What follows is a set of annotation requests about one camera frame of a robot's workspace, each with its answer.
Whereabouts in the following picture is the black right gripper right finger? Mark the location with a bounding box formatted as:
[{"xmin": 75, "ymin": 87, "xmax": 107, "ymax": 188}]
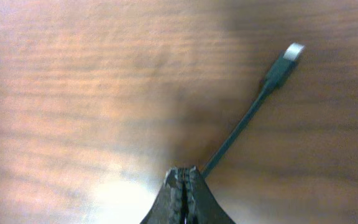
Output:
[{"xmin": 184, "ymin": 166, "xmax": 235, "ymax": 224}]

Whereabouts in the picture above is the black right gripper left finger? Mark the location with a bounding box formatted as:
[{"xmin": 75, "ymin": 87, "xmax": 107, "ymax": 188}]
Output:
[{"xmin": 140, "ymin": 167, "xmax": 185, "ymax": 224}]

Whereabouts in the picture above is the black USB charger cable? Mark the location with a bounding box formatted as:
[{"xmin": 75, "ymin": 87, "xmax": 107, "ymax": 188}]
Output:
[{"xmin": 200, "ymin": 42, "xmax": 306, "ymax": 179}]

